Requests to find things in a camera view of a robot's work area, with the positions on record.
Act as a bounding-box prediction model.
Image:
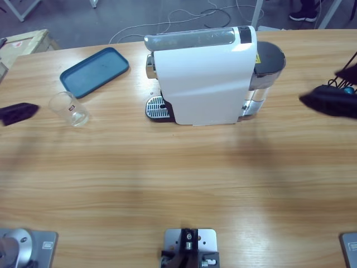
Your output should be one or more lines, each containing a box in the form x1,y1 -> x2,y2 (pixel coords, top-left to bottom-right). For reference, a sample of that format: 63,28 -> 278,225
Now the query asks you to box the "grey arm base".
0,228 -> 59,268
339,232 -> 357,268

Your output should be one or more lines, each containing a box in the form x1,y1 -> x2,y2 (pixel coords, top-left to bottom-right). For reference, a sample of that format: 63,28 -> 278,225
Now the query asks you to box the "black sneaker white sole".
288,10 -> 319,22

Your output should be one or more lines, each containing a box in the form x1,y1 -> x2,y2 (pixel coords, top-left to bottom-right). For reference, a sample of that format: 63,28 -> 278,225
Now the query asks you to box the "white metal frame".
0,0 -> 42,22

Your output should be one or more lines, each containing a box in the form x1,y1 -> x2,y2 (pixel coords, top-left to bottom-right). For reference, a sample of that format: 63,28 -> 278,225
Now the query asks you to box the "wooden crate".
0,28 -> 61,71

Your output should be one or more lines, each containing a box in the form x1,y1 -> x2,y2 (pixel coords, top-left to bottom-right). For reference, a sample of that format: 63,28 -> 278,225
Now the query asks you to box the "white upright post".
250,0 -> 286,32

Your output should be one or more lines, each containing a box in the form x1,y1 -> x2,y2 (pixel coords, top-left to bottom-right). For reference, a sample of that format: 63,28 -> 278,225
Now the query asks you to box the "black floor cable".
200,8 -> 232,29

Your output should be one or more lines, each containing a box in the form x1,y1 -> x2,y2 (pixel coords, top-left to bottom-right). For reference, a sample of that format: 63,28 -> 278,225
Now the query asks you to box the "white capsule coffee machine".
144,25 -> 258,126

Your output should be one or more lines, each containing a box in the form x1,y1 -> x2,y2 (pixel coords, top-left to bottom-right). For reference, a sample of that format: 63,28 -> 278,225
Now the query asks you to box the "white floor cable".
108,9 -> 213,45
208,0 -> 264,23

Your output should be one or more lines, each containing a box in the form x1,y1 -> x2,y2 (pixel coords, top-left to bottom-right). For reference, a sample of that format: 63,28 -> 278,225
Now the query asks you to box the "black object at right edge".
161,228 -> 220,268

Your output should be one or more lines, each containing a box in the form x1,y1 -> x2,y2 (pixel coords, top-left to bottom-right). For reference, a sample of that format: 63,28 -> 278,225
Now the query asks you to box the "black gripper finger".
299,84 -> 357,120
0,102 -> 40,127
334,63 -> 357,84

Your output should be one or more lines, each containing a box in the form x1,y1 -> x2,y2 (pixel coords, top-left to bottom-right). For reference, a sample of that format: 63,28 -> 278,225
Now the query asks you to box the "black capsule holder with rods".
327,50 -> 357,90

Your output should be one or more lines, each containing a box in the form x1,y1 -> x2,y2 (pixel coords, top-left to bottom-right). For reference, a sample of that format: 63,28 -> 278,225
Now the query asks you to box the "clear drinking glass red logo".
47,91 -> 90,128

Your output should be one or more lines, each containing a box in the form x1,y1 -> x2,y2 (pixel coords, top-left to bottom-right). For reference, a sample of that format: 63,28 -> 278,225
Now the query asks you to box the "white slanted leg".
317,0 -> 343,30

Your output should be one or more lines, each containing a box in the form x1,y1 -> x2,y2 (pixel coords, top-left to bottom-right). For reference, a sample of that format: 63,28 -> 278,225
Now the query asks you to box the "dark trouser leg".
300,0 -> 320,13

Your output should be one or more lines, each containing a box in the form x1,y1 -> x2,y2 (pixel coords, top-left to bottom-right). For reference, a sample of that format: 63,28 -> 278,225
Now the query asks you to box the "silver slotted drip tray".
144,95 -> 171,123

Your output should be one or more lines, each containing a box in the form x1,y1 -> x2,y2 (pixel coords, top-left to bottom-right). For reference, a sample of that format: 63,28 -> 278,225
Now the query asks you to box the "blue rectangular plastic tray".
59,46 -> 131,99

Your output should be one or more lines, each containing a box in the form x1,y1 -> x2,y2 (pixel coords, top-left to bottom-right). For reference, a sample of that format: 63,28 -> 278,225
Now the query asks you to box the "grey coffee machine lever lid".
144,27 -> 241,52

